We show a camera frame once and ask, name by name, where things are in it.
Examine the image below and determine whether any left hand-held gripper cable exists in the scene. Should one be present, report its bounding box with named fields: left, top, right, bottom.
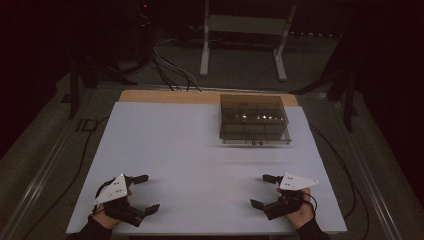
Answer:
left=94, top=179, right=116, bottom=215

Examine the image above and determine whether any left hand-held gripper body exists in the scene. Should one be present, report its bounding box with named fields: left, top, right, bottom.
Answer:
left=92, top=173, right=148, bottom=228

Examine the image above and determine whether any right hand-held gripper cable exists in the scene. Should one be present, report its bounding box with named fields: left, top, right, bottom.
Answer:
left=300, top=191, right=318, bottom=216

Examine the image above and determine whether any smoky transparent drawer box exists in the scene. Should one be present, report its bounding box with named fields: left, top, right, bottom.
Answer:
left=218, top=93, right=292, bottom=147

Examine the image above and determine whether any black tripod stand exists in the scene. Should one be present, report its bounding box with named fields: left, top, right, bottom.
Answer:
left=289, top=29, right=361, bottom=133
left=67, top=46, right=138, bottom=120

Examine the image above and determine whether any wooden table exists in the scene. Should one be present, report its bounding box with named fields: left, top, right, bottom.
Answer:
left=118, top=89, right=300, bottom=108

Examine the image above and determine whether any person's left hand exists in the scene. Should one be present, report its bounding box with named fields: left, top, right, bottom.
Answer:
left=91, top=209, right=122, bottom=231

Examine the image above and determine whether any white table mat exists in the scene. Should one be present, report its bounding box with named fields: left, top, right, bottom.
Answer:
left=65, top=101, right=348, bottom=236

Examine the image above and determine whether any hand-held gripper cable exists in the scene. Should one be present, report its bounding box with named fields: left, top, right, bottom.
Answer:
left=300, top=191, right=318, bottom=216
left=94, top=179, right=116, bottom=215

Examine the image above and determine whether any power strip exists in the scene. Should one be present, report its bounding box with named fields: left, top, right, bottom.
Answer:
left=289, top=30, right=344, bottom=39

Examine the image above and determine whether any bundle of floor cables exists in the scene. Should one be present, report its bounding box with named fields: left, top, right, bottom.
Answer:
left=150, top=41, right=203, bottom=93

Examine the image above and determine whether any white metal stand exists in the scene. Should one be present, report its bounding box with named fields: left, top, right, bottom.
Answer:
left=199, top=0, right=298, bottom=83

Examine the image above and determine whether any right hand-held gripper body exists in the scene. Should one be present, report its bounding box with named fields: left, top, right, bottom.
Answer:
left=262, top=172, right=320, bottom=221

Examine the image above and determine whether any person's right hand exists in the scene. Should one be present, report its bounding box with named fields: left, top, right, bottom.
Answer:
left=276, top=187, right=316, bottom=231

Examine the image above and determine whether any dark equipment with red light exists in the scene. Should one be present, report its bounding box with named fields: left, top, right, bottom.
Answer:
left=132, top=0, right=158, bottom=66

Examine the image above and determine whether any black floor cable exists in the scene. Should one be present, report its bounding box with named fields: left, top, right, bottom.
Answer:
left=309, top=123, right=372, bottom=240
left=21, top=115, right=112, bottom=240

